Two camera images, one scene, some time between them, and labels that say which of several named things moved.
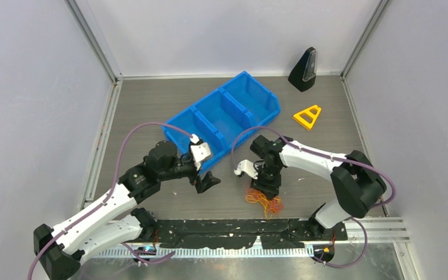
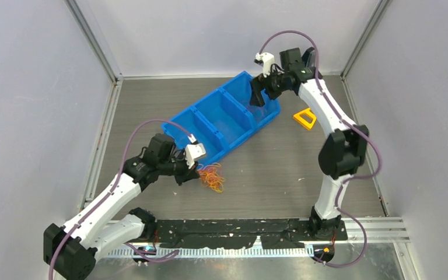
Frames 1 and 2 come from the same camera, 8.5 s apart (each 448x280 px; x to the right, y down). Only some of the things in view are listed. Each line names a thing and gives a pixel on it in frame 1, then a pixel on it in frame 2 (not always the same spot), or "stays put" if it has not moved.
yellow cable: [270, 205] -> [210, 177]
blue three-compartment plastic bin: [228, 116] stays put
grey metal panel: [214, 234] stays put
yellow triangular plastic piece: [303, 121] stays put
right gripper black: [270, 189] -> [259, 82]
